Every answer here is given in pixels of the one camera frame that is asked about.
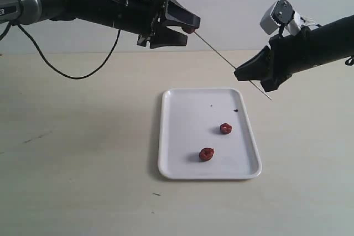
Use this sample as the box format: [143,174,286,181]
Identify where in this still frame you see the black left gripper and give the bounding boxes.
[110,0,201,49]

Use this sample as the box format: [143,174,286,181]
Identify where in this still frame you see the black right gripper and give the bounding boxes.
[234,27,313,92]

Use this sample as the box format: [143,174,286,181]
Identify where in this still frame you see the thin metal skewer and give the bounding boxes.
[194,31,273,101]

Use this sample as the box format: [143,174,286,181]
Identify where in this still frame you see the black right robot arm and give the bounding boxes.
[234,16,353,92]

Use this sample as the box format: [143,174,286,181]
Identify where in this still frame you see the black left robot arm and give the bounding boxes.
[1,0,200,49]

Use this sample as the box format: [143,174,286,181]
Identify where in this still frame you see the white rectangular plastic tray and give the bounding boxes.
[158,88,262,180]

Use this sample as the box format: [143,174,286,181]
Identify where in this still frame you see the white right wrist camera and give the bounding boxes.
[259,0,321,36]

